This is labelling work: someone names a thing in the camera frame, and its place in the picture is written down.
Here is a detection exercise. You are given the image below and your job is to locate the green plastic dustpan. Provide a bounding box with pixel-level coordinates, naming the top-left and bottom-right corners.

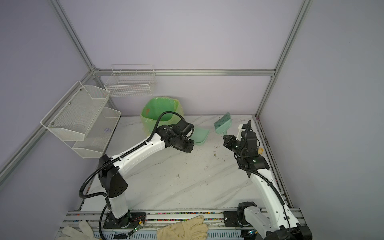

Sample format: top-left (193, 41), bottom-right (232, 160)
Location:
top-left (190, 127), bottom-right (210, 146)

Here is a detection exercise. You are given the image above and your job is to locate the green hand brush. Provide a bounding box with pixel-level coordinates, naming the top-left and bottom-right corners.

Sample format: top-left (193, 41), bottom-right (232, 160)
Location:
top-left (214, 113), bottom-right (232, 136)

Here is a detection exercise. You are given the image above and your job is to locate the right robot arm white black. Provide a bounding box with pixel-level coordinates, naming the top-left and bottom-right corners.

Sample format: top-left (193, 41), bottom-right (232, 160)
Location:
top-left (223, 121), bottom-right (313, 240)

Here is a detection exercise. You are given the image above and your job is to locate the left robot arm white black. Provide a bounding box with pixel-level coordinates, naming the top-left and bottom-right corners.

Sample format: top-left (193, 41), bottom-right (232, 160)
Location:
top-left (98, 119), bottom-right (194, 220)

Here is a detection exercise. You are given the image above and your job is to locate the green trash bin with bag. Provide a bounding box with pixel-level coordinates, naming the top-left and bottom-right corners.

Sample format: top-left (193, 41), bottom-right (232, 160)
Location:
top-left (140, 97), bottom-right (184, 136)

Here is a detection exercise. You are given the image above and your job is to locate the lower white mesh shelf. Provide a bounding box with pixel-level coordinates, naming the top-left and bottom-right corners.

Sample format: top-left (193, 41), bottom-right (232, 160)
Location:
top-left (72, 108), bottom-right (121, 159)

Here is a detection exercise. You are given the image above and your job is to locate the white mesh shelf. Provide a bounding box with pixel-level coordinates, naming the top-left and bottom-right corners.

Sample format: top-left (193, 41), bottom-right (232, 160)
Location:
top-left (41, 82), bottom-right (110, 142)
top-left (72, 108), bottom-right (121, 159)

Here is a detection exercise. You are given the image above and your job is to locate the beige work glove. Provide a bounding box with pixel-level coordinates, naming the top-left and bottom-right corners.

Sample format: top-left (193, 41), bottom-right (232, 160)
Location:
top-left (157, 215), bottom-right (208, 240)

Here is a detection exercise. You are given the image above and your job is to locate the upper white mesh shelf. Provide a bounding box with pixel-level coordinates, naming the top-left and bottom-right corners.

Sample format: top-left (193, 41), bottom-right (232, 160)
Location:
top-left (41, 82), bottom-right (110, 142)

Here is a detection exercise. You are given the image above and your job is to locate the white work glove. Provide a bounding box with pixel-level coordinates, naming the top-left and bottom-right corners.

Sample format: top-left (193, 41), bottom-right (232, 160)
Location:
top-left (58, 220), bottom-right (98, 240)

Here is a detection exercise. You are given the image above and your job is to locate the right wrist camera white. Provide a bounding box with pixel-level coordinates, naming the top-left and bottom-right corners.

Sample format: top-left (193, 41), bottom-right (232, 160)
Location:
top-left (237, 124), bottom-right (245, 141)

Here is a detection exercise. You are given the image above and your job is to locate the black corrugated cable left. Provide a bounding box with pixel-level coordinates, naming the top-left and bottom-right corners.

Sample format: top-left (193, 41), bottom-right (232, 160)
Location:
top-left (78, 110), bottom-right (187, 240)

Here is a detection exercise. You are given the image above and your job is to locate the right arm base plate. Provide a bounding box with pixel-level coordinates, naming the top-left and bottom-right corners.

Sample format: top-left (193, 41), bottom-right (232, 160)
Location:
top-left (223, 211), bottom-right (253, 228)

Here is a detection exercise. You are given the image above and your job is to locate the white wire basket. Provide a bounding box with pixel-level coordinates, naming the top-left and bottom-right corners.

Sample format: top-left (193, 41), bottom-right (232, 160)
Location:
top-left (105, 65), bottom-right (157, 97)

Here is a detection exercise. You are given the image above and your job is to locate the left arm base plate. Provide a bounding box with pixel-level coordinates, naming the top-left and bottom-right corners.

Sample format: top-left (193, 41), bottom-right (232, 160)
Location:
top-left (103, 211), bottom-right (147, 229)

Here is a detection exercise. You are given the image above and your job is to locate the aluminium rail front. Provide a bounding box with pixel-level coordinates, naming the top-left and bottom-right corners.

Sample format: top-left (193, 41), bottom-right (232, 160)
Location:
top-left (61, 207), bottom-right (308, 232)

